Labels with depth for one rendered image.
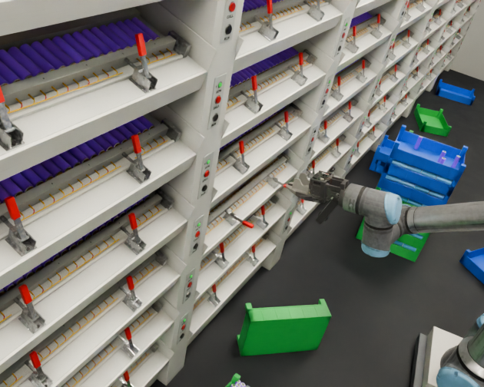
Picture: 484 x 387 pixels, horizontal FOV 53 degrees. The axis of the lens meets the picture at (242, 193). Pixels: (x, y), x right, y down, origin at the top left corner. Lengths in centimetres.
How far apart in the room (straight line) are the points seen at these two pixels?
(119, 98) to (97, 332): 58
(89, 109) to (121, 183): 21
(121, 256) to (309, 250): 136
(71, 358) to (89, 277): 21
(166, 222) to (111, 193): 27
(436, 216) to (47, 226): 115
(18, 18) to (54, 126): 17
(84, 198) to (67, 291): 20
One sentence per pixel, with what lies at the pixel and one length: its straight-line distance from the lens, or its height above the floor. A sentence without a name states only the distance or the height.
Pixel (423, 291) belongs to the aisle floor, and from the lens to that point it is 237.
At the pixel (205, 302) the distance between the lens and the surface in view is 176.
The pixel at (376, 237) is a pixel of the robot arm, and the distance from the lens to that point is 156.
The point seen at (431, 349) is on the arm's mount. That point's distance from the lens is 198.
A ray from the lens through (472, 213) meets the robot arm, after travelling 155.
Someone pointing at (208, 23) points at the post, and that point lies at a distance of 96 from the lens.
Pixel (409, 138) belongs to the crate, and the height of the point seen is 51.
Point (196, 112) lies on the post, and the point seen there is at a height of 102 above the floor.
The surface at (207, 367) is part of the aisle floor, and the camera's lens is 180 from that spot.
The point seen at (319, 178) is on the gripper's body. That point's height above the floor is 66.
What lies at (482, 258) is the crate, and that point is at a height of 0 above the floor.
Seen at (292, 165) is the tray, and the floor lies 55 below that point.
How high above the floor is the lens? 150
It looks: 36 degrees down
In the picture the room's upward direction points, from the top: 12 degrees clockwise
